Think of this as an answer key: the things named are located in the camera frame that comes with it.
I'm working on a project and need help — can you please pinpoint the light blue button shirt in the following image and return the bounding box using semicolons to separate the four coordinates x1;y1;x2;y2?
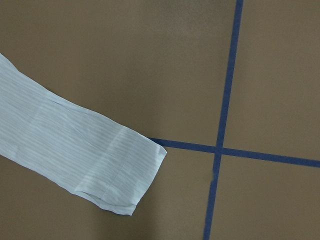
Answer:
0;56;167;215

